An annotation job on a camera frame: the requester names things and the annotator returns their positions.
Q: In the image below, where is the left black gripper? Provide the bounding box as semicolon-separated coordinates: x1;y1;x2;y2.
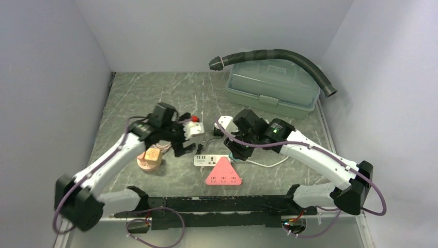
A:
161;113;196;157

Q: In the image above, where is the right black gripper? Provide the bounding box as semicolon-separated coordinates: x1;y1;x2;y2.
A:
224;127;259;161

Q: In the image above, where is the white power strip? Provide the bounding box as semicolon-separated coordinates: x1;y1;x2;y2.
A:
193;154;231;167

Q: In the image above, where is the tan cube socket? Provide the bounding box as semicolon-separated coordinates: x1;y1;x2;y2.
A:
144;147;163;166

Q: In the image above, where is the round pink power socket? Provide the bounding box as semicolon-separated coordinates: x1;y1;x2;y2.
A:
137;162;162;173

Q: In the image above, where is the salmon cube plug adapter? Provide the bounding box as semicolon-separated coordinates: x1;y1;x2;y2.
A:
137;153;145;164

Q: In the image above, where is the pink triangular power strip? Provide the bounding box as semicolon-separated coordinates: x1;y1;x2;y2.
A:
205;158;242;185

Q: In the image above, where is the teal cube adapter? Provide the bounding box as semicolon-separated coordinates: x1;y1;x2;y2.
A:
228;154;238;162

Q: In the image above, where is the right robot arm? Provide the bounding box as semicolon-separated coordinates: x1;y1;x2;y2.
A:
215;109;373;215

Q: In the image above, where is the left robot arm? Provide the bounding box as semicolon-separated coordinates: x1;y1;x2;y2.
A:
52;102;205;234

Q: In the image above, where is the black power adapter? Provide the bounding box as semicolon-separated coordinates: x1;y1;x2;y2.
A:
196;128;224;154

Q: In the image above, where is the green plastic storage box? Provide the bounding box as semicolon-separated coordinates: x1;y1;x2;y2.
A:
226;59;320;119

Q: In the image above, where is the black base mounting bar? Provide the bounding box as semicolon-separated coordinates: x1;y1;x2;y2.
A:
114;195;317;230

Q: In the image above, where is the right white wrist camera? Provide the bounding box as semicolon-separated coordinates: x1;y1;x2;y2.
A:
218;115;239;134

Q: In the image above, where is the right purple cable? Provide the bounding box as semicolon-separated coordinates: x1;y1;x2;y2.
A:
214;118;387;239

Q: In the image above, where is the purple cable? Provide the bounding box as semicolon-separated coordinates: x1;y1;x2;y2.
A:
52;116;187;248
214;118;387;239

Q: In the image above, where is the black corrugated hose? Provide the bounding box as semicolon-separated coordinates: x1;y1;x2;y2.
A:
209;48;338;99

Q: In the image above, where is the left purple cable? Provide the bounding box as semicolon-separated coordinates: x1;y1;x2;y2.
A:
52;116;187;248

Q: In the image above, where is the aluminium frame rail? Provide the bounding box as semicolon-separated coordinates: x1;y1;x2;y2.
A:
55;211;373;247

